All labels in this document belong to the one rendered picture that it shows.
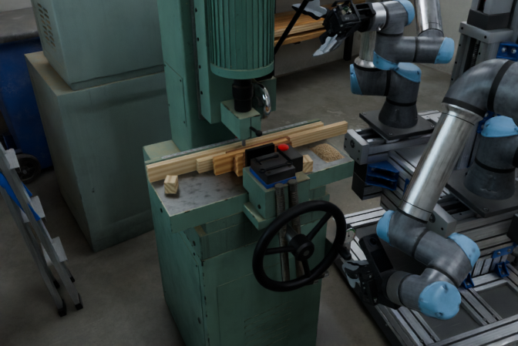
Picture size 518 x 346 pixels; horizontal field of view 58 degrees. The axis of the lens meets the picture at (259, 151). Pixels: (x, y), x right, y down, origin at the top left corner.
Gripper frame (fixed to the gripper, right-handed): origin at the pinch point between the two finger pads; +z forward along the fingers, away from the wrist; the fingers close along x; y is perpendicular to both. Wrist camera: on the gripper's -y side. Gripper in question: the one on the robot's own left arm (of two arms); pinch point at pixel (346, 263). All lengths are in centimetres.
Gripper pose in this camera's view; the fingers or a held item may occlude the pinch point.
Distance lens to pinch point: 132.0
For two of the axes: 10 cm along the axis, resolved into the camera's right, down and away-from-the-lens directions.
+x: 8.8, -2.4, 4.0
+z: -4.0, 0.5, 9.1
